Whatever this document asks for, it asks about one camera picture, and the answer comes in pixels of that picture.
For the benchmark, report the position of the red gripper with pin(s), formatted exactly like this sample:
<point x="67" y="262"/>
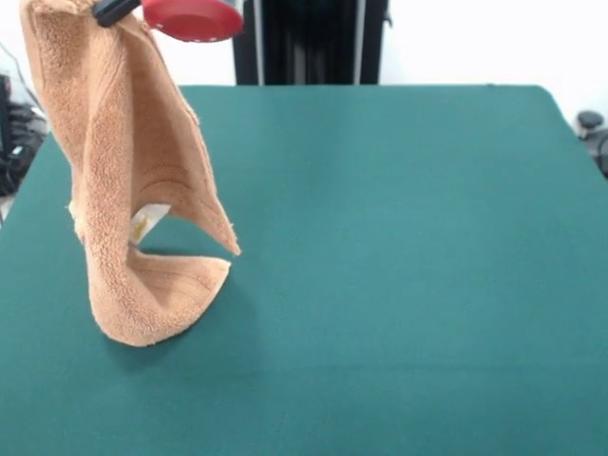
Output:
<point x="195" y="21"/>

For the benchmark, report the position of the tan terry towel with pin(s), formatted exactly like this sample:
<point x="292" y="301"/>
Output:
<point x="114" y="166"/>

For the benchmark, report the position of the black case with red mark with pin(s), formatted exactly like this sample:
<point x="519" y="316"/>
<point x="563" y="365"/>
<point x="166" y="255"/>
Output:
<point x="4" y="109"/>

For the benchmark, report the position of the black bag pile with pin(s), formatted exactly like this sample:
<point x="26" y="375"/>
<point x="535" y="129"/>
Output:
<point x="19" y="142"/>

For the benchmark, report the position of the dark green table cloth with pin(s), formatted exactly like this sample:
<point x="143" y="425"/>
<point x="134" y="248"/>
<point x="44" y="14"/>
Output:
<point x="380" y="237"/>

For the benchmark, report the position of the black round chair part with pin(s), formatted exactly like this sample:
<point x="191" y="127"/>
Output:
<point x="591" y="121"/>

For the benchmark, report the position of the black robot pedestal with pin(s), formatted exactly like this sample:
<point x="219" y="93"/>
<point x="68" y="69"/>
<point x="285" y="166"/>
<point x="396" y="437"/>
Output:
<point x="309" y="43"/>

